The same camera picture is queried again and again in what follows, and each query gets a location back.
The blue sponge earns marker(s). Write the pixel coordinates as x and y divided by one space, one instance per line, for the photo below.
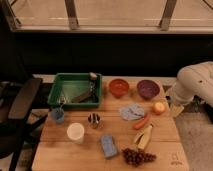
108 146

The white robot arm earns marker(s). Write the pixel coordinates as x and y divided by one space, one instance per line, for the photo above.
193 80

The dark spatula in tray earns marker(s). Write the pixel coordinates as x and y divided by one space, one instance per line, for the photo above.
81 97

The purple bowl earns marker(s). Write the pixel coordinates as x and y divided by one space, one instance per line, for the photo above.
147 89

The green plastic tray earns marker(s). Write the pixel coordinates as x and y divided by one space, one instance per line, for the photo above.
67 86

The white plastic cup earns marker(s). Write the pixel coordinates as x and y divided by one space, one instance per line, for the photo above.
75 133

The dark red grape bunch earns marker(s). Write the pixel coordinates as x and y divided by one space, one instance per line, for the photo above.
137 157

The black office chair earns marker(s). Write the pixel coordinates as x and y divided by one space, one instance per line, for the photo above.
15 129

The small metal cup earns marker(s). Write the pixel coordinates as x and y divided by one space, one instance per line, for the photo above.
94 120

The metal spoon in tray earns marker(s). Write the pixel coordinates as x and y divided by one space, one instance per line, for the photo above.
92 79

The orange carrot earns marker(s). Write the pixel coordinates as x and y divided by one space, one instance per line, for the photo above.
141 122

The light blue crumpled cloth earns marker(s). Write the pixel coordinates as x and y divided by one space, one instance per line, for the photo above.
132 112

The yellow red apple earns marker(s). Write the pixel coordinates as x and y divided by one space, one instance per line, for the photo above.
159 108

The orange red bowl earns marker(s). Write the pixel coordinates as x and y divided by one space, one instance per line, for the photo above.
118 87

